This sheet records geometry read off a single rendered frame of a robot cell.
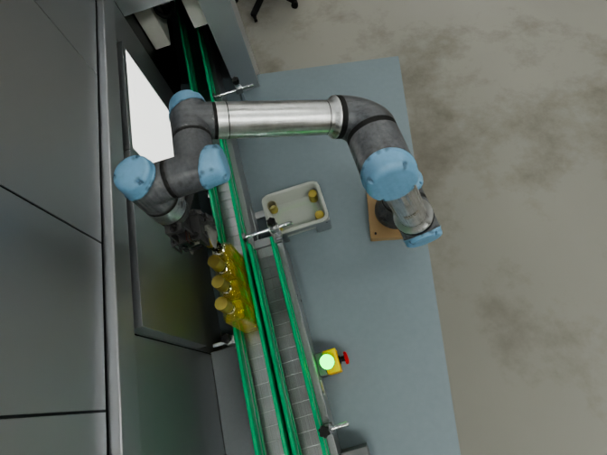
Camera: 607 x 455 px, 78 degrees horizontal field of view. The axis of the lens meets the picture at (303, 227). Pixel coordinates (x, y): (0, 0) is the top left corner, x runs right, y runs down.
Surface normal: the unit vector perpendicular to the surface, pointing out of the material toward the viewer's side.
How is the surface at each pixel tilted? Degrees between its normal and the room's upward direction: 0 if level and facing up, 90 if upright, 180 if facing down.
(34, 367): 90
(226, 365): 0
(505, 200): 0
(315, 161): 0
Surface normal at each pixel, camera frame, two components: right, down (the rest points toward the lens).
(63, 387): 0.96, -0.29
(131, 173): -0.15, -0.41
